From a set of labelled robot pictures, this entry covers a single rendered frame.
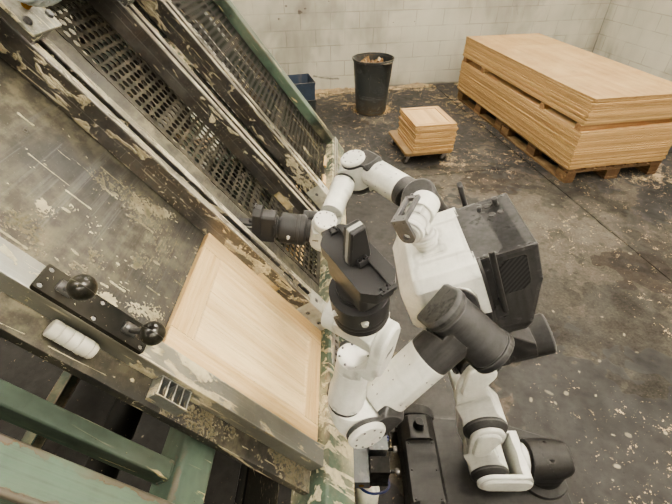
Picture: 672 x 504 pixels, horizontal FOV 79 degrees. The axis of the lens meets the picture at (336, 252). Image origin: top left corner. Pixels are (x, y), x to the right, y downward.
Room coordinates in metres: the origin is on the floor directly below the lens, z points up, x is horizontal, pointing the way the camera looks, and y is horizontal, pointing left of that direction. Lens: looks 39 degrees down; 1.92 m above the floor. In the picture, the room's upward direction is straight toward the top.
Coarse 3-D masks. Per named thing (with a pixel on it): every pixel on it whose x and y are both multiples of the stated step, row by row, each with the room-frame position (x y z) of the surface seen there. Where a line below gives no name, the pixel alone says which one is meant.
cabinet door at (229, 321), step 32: (224, 256) 0.83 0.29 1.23; (192, 288) 0.67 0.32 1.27; (224, 288) 0.74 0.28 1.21; (256, 288) 0.81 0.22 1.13; (192, 320) 0.59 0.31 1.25; (224, 320) 0.65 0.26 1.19; (256, 320) 0.72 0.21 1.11; (288, 320) 0.80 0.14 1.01; (192, 352) 0.52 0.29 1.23; (224, 352) 0.57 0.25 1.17; (256, 352) 0.63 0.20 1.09; (288, 352) 0.70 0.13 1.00; (320, 352) 0.78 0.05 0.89; (256, 384) 0.55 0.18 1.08; (288, 384) 0.60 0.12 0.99; (288, 416) 0.52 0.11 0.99
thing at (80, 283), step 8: (64, 280) 0.47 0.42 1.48; (72, 280) 0.41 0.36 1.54; (80, 280) 0.41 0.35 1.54; (88, 280) 0.41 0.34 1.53; (56, 288) 0.45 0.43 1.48; (64, 288) 0.45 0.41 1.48; (72, 288) 0.40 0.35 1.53; (80, 288) 0.40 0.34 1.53; (88, 288) 0.40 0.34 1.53; (96, 288) 0.41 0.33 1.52; (72, 296) 0.39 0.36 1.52; (80, 296) 0.39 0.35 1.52; (88, 296) 0.40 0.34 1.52
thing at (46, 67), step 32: (0, 0) 0.85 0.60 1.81; (0, 32) 0.87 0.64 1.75; (32, 32) 0.85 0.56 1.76; (32, 64) 0.87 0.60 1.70; (64, 64) 0.90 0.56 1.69; (64, 96) 0.86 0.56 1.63; (96, 96) 0.90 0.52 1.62; (96, 128) 0.86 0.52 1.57; (128, 128) 0.88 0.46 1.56; (128, 160) 0.86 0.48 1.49; (160, 160) 0.88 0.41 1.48; (160, 192) 0.86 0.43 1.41; (192, 192) 0.87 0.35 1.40; (224, 224) 0.86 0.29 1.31; (256, 256) 0.86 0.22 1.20; (288, 288) 0.86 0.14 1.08; (320, 320) 0.86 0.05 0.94
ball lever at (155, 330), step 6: (126, 324) 0.46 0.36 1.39; (132, 324) 0.47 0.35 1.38; (144, 324) 0.41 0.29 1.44; (150, 324) 0.41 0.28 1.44; (156, 324) 0.41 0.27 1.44; (162, 324) 0.42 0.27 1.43; (126, 330) 0.45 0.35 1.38; (132, 330) 0.45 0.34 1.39; (138, 330) 0.43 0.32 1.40; (144, 330) 0.40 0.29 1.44; (150, 330) 0.40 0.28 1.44; (156, 330) 0.41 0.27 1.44; (162, 330) 0.41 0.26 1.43; (132, 336) 0.45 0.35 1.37; (144, 336) 0.40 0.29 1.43; (150, 336) 0.40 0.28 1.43; (156, 336) 0.40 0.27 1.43; (162, 336) 0.40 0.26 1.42; (144, 342) 0.39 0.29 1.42; (150, 342) 0.39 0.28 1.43; (156, 342) 0.40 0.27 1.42
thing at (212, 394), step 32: (0, 256) 0.46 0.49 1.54; (0, 288) 0.44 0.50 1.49; (64, 320) 0.44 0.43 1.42; (128, 352) 0.44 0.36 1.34; (160, 352) 0.47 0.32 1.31; (192, 384) 0.44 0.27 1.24; (224, 384) 0.48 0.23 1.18; (224, 416) 0.44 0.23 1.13; (256, 416) 0.46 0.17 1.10; (288, 448) 0.44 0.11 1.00; (320, 448) 0.48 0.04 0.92
